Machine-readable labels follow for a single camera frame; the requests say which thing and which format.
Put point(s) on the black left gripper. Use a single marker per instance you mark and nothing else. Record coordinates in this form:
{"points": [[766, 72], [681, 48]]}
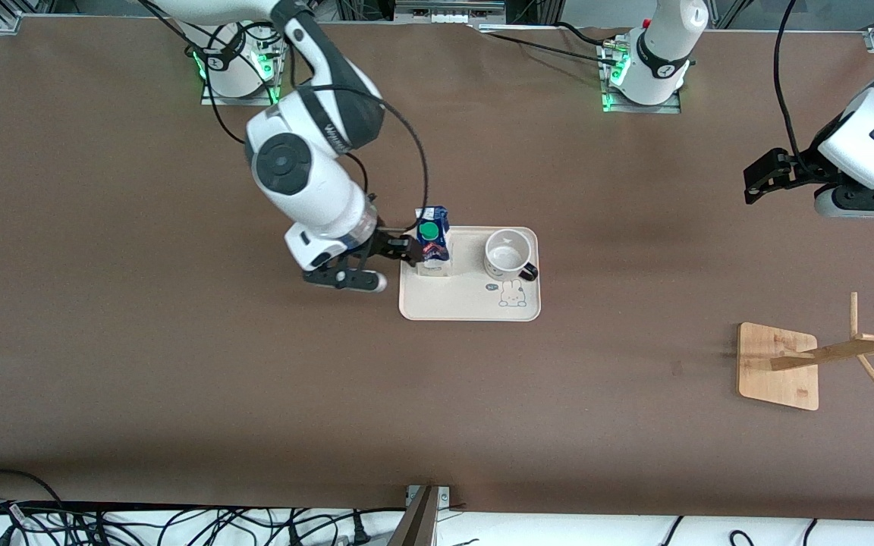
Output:
{"points": [[803, 168]]}

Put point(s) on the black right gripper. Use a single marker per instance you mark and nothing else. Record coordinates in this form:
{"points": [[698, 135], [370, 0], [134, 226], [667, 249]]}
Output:
{"points": [[385, 243]]}

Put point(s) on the blue milk carton green cap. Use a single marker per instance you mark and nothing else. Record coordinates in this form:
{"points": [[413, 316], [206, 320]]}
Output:
{"points": [[441, 246]]}

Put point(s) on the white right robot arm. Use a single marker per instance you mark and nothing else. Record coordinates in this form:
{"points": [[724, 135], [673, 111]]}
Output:
{"points": [[308, 163]]}

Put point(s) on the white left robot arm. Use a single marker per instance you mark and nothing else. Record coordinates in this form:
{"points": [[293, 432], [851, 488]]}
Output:
{"points": [[873, 136]]}

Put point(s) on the cream tray with rabbit print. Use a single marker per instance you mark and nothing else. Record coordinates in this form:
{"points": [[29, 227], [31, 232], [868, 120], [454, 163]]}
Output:
{"points": [[467, 303]]}

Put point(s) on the wooden mug tree rack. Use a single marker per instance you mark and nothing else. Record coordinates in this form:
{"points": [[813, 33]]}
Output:
{"points": [[774, 371]]}

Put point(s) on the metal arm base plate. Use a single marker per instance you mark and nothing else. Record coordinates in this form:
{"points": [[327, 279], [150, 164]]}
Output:
{"points": [[664, 109], [255, 101]]}

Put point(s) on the dark metal frame post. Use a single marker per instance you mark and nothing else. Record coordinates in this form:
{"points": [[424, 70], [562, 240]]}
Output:
{"points": [[422, 523]]}

